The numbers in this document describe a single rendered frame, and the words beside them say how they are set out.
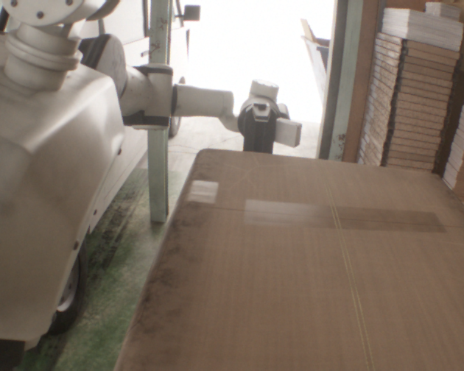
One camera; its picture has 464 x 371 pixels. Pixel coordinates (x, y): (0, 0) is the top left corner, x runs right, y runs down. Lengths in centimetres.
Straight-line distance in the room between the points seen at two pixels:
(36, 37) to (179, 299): 22
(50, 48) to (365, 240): 34
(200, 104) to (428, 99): 160
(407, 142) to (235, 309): 198
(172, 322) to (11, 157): 17
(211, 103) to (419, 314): 61
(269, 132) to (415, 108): 155
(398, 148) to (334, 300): 192
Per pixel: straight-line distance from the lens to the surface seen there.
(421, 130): 222
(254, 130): 68
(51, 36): 26
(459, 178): 227
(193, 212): 40
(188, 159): 320
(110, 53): 48
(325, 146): 272
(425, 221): 47
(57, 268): 23
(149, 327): 28
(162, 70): 73
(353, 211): 44
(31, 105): 24
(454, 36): 220
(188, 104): 77
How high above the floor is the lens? 131
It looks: 28 degrees down
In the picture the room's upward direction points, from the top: 4 degrees clockwise
